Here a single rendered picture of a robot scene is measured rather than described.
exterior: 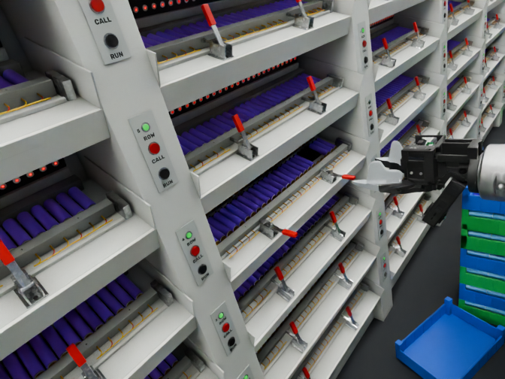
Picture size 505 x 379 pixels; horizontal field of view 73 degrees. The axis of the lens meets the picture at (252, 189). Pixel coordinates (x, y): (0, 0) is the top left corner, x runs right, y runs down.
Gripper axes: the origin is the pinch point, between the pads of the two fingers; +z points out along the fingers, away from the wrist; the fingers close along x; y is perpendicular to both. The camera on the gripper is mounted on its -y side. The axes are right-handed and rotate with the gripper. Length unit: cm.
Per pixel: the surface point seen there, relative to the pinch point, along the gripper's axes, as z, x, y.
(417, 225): 21, -77, -68
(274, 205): 20.7, 8.6, -6.2
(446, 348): -4, -30, -84
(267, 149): 16.5, 10.0, 9.4
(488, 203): -12, -48, -33
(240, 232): 21.0, 20.7, -6.1
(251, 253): 17.9, 21.8, -10.0
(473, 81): 20, -170, -28
